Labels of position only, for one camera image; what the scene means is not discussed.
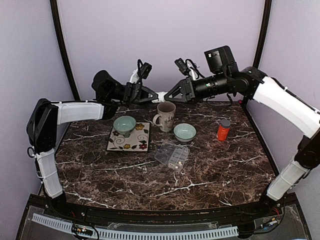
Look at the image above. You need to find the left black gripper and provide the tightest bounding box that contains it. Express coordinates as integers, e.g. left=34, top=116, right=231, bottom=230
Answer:
left=109, top=82, right=163, bottom=106

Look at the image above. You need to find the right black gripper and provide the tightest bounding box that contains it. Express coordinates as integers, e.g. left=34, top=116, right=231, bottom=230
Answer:
left=163, top=72, right=228, bottom=106

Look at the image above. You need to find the small white pill bottle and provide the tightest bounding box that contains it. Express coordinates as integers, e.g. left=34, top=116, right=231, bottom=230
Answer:
left=152, top=91, right=167, bottom=104

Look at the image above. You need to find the orange bottle grey cap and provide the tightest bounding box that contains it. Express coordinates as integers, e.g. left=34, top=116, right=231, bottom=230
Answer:
left=216, top=119, right=231, bottom=142

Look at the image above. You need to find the clear plastic pill organizer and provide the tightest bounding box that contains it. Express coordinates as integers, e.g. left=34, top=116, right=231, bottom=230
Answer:
left=154, top=142, right=190, bottom=172

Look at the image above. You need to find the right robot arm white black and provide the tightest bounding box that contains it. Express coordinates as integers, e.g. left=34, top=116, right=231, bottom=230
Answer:
left=164, top=45, right=320, bottom=217

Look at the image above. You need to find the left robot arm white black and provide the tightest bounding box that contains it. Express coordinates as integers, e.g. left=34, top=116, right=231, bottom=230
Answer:
left=26, top=70, right=159, bottom=199

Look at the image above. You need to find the cream ceramic mug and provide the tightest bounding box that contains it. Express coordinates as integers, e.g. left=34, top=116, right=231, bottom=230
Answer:
left=152, top=102, right=176, bottom=133

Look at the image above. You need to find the celadon bowl on tray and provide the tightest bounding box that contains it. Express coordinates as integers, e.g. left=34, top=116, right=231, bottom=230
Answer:
left=113, top=116, right=136, bottom=136

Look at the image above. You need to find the celadon bowl on table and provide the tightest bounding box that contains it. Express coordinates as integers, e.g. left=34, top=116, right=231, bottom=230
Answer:
left=173, top=123, right=197, bottom=143

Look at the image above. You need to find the square floral ceramic tray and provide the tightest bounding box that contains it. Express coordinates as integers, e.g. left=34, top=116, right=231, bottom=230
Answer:
left=106, top=122, right=151, bottom=152

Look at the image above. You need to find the small circuit board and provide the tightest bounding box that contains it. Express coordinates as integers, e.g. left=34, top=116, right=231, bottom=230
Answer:
left=71, top=225, right=93, bottom=236

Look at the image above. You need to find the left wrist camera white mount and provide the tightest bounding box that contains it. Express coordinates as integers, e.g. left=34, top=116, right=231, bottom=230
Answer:
left=129, top=59, right=153, bottom=84

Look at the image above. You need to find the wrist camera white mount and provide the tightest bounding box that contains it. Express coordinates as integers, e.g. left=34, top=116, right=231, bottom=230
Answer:
left=174, top=58, right=204, bottom=81
left=129, top=59, right=153, bottom=84

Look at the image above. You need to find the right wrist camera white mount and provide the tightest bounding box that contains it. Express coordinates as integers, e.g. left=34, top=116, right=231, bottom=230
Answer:
left=174, top=58, right=204, bottom=81

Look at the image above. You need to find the right black frame post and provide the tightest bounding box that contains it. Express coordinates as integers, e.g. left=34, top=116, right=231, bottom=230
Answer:
left=252, top=0, right=272, bottom=68

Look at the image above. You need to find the black frame post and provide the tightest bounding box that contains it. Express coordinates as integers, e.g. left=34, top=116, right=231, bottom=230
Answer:
left=252, top=0, right=272, bottom=68
left=49, top=0, right=81, bottom=101

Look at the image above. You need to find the black front table rail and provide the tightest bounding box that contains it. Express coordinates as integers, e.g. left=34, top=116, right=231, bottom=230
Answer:
left=56, top=201, right=259, bottom=225

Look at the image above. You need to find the left black frame post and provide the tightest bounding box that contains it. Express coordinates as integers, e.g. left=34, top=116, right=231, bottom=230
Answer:
left=49, top=0, right=81, bottom=101

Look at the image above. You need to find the white slotted cable duct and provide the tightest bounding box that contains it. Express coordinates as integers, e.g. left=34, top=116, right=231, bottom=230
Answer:
left=31, top=213, right=239, bottom=240

